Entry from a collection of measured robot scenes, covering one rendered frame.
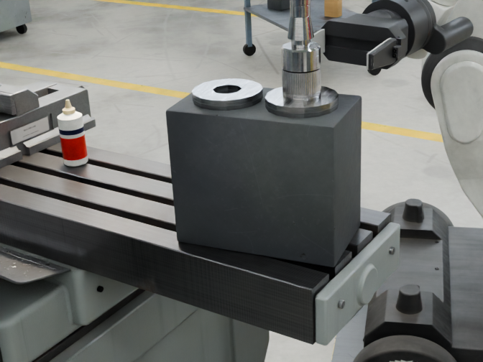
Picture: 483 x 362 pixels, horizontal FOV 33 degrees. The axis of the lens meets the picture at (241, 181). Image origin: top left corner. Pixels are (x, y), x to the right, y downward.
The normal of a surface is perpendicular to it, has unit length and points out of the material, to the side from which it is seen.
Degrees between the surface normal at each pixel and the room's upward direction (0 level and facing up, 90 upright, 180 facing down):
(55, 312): 90
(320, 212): 90
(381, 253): 90
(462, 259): 0
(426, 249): 0
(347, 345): 0
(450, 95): 90
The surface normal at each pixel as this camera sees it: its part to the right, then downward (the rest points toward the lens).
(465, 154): -0.12, 0.76
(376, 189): -0.05, -0.91
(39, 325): 0.84, 0.18
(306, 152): -0.39, 0.40
